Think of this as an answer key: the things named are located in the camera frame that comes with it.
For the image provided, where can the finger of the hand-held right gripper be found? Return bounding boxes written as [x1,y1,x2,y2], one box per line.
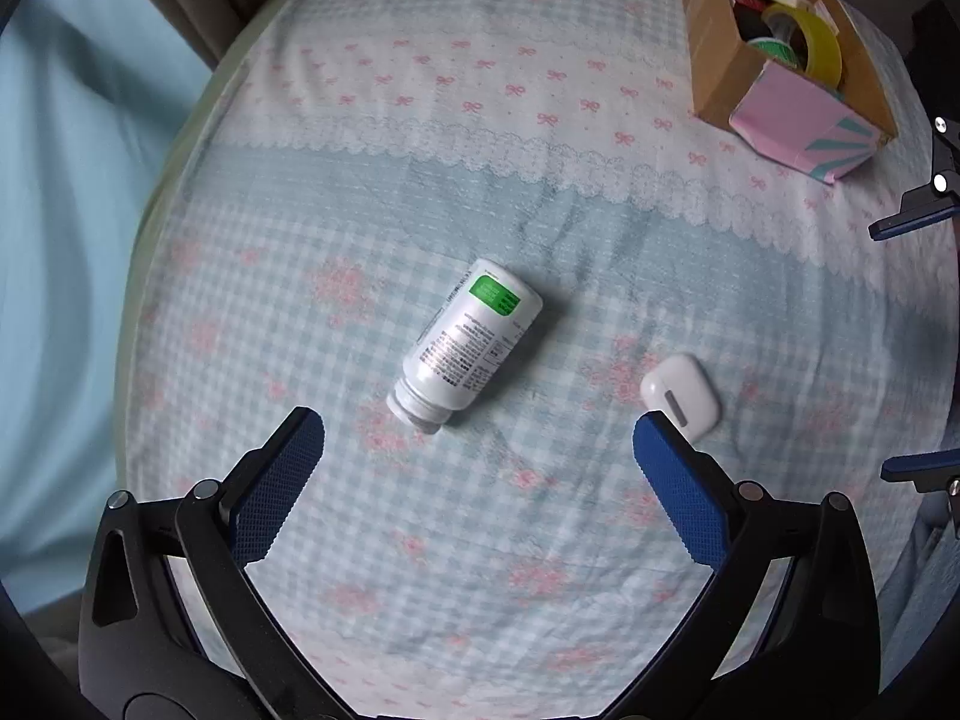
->
[881,448,960,541]
[868,116,960,242]

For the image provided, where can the cardboard box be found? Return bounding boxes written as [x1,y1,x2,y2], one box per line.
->
[675,0,899,185]

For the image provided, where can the grey-brown window curtain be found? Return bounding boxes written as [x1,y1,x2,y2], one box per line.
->
[124,0,320,72]

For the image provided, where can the white bottle with green label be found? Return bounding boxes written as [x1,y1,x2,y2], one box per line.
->
[386,256,543,434]

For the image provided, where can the blue grey cloth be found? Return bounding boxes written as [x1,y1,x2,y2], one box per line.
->
[876,495,960,695]

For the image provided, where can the checked floral bed sheet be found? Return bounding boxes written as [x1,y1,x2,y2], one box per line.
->
[112,0,960,720]

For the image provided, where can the white earbuds case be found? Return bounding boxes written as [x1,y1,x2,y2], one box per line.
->
[640,352,722,442]

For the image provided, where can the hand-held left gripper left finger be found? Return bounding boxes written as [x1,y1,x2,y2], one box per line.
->
[79,406,353,720]

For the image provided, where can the green tape roll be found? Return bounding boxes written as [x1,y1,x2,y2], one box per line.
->
[746,36,803,71]

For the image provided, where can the clear yellow tape roll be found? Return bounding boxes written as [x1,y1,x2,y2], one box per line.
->
[763,2,845,91]

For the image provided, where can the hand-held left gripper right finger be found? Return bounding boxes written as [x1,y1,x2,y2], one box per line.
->
[607,411,882,720]

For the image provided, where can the light blue hanging cloth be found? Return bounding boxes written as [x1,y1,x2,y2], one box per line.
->
[0,0,220,620]

